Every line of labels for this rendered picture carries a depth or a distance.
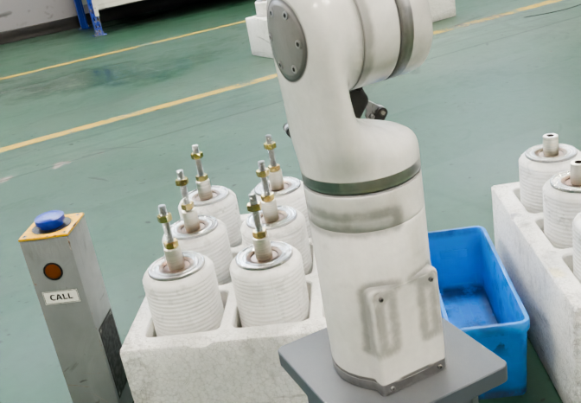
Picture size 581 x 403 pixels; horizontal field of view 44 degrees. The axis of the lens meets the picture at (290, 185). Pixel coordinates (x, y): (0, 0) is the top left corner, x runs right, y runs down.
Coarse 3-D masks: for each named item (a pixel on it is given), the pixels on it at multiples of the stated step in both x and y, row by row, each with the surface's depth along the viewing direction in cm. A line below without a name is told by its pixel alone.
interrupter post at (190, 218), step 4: (192, 208) 106; (184, 212) 105; (188, 212) 105; (192, 212) 105; (196, 212) 106; (184, 216) 105; (188, 216) 105; (192, 216) 105; (196, 216) 106; (184, 220) 106; (188, 220) 105; (192, 220) 105; (196, 220) 106; (184, 224) 106; (188, 224) 106; (192, 224) 106; (196, 224) 106; (188, 228) 106; (192, 228) 106; (196, 228) 106
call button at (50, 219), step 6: (54, 210) 100; (60, 210) 100; (42, 216) 99; (48, 216) 99; (54, 216) 98; (60, 216) 98; (36, 222) 98; (42, 222) 97; (48, 222) 97; (54, 222) 98; (60, 222) 99; (42, 228) 98; (48, 228) 98
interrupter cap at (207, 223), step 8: (200, 216) 110; (208, 216) 109; (176, 224) 109; (200, 224) 108; (208, 224) 106; (216, 224) 106; (176, 232) 106; (184, 232) 106; (192, 232) 106; (200, 232) 104; (208, 232) 104
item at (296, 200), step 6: (300, 186) 115; (252, 192) 117; (294, 192) 114; (300, 192) 114; (258, 198) 114; (276, 198) 113; (282, 198) 113; (288, 198) 113; (294, 198) 113; (300, 198) 114; (282, 204) 112; (288, 204) 113; (294, 204) 113; (300, 204) 114; (300, 210) 114; (306, 210) 115; (306, 216) 116; (306, 222) 116
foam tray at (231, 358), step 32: (224, 288) 103; (224, 320) 95; (320, 320) 92; (128, 352) 92; (160, 352) 92; (192, 352) 92; (224, 352) 91; (256, 352) 91; (160, 384) 94; (192, 384) 94; (224, 384) 93; (256, 384) 93; (288, 384) 93
